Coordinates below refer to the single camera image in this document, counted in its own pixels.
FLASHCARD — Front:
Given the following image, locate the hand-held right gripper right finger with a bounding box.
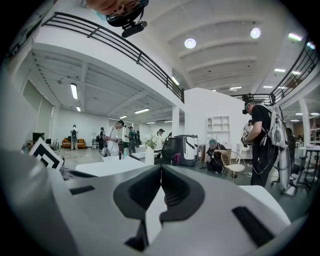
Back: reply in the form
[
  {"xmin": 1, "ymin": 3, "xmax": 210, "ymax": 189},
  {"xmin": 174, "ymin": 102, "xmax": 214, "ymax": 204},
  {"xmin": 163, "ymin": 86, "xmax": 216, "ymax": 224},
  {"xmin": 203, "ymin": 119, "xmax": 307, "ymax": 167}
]
[{"xmin": 159, "ymin": 164, "xmax": 207, "ymax": 224}]

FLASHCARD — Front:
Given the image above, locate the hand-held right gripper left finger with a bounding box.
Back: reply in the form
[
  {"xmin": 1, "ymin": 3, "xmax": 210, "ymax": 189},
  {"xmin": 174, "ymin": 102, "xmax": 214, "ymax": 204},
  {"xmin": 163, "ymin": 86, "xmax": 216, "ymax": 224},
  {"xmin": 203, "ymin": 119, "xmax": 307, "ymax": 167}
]
[{"xmin": 112, "ymin": 164, "xmax": 163, "ymax": 252}]

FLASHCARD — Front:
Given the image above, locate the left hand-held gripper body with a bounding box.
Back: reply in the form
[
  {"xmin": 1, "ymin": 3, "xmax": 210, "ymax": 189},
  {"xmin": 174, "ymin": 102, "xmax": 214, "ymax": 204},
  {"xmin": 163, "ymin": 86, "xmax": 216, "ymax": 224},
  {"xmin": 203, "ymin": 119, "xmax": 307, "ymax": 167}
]
[{"xmin": 28, "ymin": 136, "xmax": 74, "ymax": 181}]

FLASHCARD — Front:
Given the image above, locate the black monitor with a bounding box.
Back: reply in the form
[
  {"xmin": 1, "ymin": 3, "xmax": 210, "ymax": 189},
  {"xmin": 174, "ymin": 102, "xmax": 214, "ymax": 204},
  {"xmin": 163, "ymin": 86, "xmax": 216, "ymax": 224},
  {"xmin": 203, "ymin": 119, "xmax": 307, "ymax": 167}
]
[{"xmin": 32, "ymin": 132, "xmax": 46, "ymax": 144}]

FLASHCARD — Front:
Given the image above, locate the orange sofa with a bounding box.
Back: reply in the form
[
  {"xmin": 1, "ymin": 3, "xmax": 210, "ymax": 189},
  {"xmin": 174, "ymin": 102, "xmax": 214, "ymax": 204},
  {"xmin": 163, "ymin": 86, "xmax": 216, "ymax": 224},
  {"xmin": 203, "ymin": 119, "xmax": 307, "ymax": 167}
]
[{"xmin": 61, "ymin": 137, "xmax": 87, "ymax": 149}]

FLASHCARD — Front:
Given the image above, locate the white table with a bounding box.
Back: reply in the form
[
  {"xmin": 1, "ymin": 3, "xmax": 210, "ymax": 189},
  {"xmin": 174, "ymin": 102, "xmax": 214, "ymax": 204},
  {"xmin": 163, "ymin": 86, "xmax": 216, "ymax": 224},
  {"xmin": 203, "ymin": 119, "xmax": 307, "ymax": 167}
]
[{"xmin": 74, "ymin": 155, "xmax": 149, "ymax": 178}]

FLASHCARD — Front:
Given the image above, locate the white vase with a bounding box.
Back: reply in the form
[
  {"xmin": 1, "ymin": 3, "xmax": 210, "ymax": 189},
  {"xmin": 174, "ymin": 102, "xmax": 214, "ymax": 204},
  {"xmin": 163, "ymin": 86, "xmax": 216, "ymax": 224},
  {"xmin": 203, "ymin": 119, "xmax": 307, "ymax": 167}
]
[{"xmin": 144, "ymin": 146, "xmax": 155, "ymax": 166}]

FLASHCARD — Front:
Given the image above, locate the black and white case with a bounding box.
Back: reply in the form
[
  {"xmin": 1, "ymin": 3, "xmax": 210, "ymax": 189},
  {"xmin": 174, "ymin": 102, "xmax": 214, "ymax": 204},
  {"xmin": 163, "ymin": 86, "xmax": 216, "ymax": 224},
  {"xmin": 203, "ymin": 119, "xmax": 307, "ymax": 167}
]
[{"xmin": 173, "ymin": 134, "xmax": 200, "ymax": 168}]

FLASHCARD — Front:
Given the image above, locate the white flower bouquet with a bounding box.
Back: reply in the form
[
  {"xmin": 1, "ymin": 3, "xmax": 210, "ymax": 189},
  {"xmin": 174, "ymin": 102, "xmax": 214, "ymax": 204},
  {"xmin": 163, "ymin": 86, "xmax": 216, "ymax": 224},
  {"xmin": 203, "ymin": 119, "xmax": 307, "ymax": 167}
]
[{"xmin": 143, "ymin": 133, "xmax": 159, "ymax": 150}]

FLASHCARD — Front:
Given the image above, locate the long tube ceiling light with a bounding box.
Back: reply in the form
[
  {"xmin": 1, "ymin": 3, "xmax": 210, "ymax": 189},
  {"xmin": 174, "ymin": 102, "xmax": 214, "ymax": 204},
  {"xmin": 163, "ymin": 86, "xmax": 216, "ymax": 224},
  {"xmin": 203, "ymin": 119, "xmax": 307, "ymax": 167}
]
[{"xmin": 69, "ymin": 82, "xmax": 79, "ymax": 100}]

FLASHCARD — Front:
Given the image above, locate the white shelf unit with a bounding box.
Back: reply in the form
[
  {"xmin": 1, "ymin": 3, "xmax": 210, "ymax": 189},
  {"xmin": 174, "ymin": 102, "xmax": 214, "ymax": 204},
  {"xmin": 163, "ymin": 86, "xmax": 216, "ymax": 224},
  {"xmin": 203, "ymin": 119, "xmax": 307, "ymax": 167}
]
[{"xmin": 205, "ymin": 115, "xmax": 231, "ymax": 146}]

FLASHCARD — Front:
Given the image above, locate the white floor stand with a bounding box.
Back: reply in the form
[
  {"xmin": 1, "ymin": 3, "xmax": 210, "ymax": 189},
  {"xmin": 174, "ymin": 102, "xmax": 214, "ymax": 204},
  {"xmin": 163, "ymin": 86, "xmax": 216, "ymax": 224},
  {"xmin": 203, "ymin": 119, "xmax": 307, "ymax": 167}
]
[{"xmin": 276, "ymin": 104, "xmax": 299, "ymax": 197}]

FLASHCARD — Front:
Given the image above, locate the grey white backpack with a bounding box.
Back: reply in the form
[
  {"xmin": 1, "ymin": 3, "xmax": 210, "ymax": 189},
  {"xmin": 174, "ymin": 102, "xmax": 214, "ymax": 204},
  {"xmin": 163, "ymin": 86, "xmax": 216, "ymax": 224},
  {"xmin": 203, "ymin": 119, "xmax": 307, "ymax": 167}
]
[{"xmin": 264, "ymin": 104, "xmax": 289, "ymax": 151}]

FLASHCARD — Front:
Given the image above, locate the black office chair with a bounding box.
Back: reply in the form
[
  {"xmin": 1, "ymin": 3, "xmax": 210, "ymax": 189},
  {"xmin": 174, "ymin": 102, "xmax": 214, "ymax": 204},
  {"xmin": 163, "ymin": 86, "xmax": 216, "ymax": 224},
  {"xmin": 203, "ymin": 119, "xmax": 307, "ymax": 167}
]
[{"xmin": 289, "ymin": 154, "xmax": 316, "ymax": 194}]

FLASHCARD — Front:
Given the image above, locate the black balcony railing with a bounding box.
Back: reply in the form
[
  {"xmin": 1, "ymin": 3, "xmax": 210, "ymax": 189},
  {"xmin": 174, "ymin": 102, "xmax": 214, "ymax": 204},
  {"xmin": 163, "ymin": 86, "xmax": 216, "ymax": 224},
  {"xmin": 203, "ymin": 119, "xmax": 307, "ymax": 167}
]
[
  {"xmin": 40, "ymin": 11, "xmax": 186, "ymax": 105},
  {"xmin": 229, "ymin": 37, "xmax": 320, "ymax": 106}
]

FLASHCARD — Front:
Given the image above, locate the round ceiling lamp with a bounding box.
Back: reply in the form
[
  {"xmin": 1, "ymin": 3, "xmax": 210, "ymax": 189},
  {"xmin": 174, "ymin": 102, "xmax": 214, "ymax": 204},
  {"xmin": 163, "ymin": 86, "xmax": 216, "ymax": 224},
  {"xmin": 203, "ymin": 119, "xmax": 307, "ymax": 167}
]
[
  {"xmin": 184, "ymin": 37, "xmax": 197, "ymax": 50},
  {"xmin": 249, "ymin": 27, "xmax": 262, "ymax": 40}
]

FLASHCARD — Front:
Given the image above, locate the person's face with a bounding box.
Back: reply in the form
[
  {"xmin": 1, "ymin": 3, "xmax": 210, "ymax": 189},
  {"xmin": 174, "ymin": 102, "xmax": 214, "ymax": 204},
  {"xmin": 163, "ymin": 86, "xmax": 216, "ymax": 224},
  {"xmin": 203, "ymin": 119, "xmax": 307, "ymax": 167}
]
[{"xmin": 86, "ymin": 0, "xmax": 150, "ymax": 16}]

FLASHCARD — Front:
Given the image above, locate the gold wire chair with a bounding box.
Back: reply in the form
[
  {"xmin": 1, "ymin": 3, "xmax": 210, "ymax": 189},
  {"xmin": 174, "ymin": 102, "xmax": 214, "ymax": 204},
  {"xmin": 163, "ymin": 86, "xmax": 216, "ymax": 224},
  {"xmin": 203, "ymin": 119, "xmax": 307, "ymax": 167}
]
[{"xmin": 219, "ymin": 149, "xmax": 247, "ymax": 180}]

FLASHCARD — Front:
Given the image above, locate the black head-mounted camera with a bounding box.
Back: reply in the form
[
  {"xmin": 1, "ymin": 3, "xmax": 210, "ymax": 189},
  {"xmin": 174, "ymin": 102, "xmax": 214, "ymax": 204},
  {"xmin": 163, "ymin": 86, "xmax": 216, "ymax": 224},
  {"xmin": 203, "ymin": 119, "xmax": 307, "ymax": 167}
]
[{"xmin": 105, "ymin": 0, "xmax": 149, "ymax": 39}]

